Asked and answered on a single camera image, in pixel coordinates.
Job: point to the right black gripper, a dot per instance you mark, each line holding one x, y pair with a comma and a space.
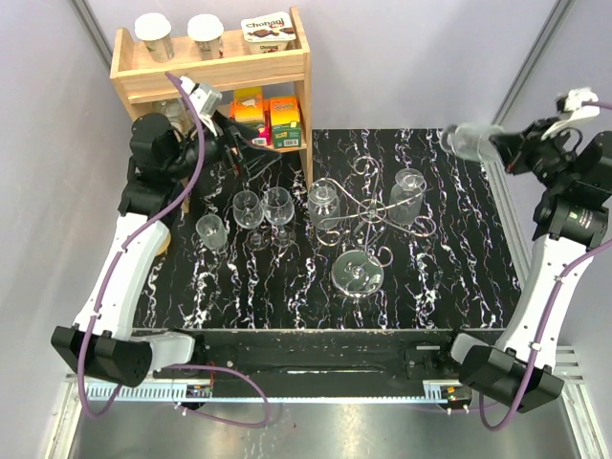
530, 142

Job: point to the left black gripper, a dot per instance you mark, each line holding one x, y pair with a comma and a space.
233, 135

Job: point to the ribbed goblet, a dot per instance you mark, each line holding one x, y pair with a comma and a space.
406, 196
323, 204
470, 141
212, 233

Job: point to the chrome wine glass rack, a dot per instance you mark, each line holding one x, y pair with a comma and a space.
359, 273

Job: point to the round yellow wooden coaster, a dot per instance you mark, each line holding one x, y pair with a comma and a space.
164, 246

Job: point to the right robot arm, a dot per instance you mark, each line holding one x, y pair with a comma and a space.
571, 222

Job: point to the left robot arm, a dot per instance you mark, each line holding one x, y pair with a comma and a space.
100, 344

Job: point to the clear stemmed wine glass right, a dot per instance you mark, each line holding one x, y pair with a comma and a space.
279, 211

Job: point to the clear stemmed wine glass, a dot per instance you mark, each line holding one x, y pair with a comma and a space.
279, 211
249, 215

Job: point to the clear stemmed wine glass left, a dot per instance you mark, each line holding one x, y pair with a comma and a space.
249, 215

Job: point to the green Scrub Daddy box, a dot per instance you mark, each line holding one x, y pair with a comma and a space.
285, 119

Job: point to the pink sponge box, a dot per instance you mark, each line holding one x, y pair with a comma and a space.
249, 107

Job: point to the wooden two-tier shelf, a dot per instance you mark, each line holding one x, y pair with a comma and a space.
140, 81

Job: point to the left clear glass bottle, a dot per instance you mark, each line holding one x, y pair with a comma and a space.
174, 111

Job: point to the Chobani yogurt tub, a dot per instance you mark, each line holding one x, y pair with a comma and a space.
268, 33

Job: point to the right white lidded cup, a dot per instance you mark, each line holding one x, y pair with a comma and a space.
206, 31

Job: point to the white lidded cup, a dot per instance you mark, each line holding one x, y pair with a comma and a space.
154, 29
206, 31

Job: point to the left white lidded cup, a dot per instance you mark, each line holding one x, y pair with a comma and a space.
154, 29

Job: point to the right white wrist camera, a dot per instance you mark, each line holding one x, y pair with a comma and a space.
575, 108

